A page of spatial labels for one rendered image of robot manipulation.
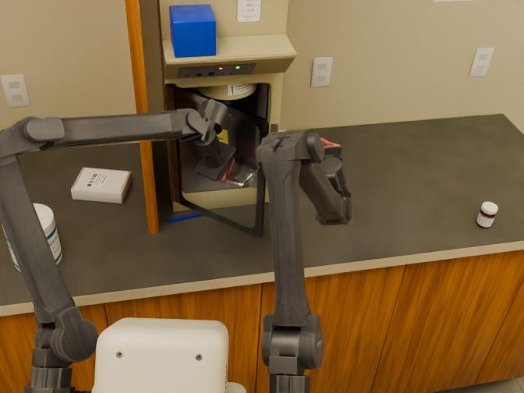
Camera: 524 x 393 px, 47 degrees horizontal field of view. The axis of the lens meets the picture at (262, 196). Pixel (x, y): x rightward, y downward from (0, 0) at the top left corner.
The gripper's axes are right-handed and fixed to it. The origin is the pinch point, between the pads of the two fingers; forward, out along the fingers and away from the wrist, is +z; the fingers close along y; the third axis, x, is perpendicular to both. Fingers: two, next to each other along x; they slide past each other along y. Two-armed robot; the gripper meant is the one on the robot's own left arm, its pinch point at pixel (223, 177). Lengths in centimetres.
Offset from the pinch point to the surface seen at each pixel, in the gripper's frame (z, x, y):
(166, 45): -27.0, -18.7, -15.5
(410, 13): 26, 13, -94
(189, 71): -21.6, -12.5, -14.1
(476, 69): 55, 36, -104
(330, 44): 27, -7, -73
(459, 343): 94, 68, -14
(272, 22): -20.9, -1.1, -36.2
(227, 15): -26.4, -9.7, -30.0
